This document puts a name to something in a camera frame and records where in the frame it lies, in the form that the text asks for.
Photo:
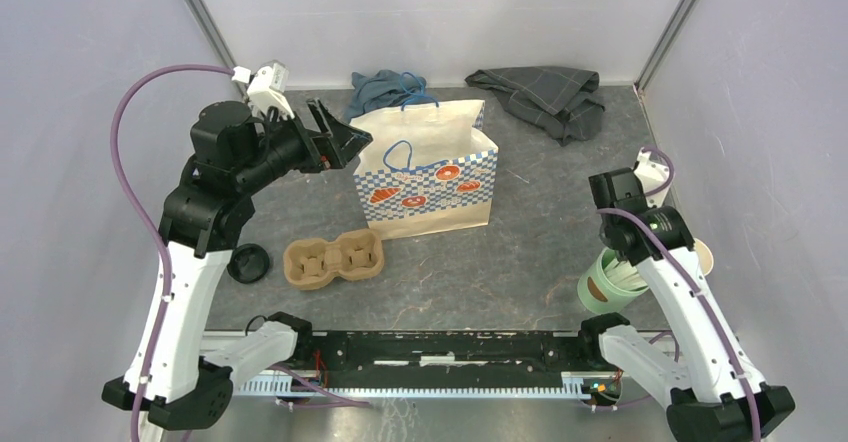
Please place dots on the brown cardboard cup carrier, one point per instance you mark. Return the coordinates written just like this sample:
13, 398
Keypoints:
311, 264

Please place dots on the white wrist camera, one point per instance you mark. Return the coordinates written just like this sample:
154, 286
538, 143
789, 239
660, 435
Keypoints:
655, 172
265, 88

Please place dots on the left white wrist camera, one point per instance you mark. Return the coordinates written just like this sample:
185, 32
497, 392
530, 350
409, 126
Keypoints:
265, 88

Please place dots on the blue cloth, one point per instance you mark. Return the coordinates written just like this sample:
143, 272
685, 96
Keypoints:
386, 88

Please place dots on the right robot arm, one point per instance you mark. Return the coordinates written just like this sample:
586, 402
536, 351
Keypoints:
716, 393

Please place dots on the remaining black coffee lid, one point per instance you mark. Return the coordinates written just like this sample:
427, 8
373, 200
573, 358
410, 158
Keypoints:
249, 264

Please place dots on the green cup holder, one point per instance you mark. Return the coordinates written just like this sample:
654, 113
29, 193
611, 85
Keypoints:
597, 294

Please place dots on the grey plaid cloth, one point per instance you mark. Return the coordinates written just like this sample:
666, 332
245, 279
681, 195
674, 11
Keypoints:
561, 101

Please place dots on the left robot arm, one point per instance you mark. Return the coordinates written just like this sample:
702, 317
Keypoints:
236, 155

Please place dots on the checkered paper takeout bag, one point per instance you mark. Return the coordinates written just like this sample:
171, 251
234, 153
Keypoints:
429, 168

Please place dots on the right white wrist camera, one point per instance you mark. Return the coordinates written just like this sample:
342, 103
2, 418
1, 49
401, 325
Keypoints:
655, 172

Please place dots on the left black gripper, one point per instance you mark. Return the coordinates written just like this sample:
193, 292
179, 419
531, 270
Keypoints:
338, 144

